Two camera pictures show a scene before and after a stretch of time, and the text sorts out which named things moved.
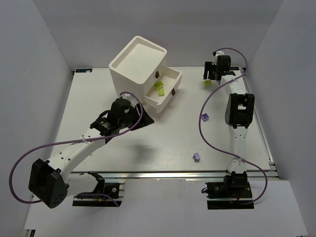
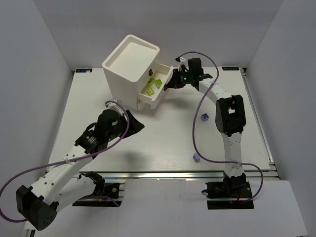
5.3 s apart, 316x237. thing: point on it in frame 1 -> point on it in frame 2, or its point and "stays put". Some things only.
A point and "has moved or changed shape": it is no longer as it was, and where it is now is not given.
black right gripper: x=209 y=71 -> x=175 y=79
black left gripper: x=139 y=118 -> x=128 y=122
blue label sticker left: x=85 y=70 stays put
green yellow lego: x=161 y=92 -> x=150 y=92
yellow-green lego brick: x=207 y=83 has moved or changed shape
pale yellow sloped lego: x=158 y=85 -> x=151 y=81
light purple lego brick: x=196 y=157 stays put
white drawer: x=164 y=87 has moved or changed shape
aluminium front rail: x=164 y=175 stays put
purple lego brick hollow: x=205 y=117 stays put
